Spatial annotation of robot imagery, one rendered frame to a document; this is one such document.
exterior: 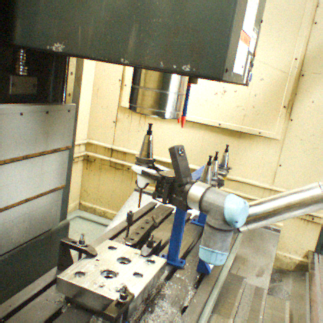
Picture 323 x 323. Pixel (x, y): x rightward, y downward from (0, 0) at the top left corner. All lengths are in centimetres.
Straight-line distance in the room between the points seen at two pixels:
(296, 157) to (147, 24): 128
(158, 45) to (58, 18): 31
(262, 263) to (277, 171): 49
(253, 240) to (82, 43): 141
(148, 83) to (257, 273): 121
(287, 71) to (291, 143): 37
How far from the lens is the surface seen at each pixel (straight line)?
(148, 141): 107
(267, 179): 206
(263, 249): 203
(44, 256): 165
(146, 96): 100
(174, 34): 93
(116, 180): 234
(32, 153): 133
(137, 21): 98
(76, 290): 111
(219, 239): 96
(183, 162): 101
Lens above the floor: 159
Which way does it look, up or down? 14 degrees down
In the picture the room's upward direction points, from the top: 10 degrees clockwise
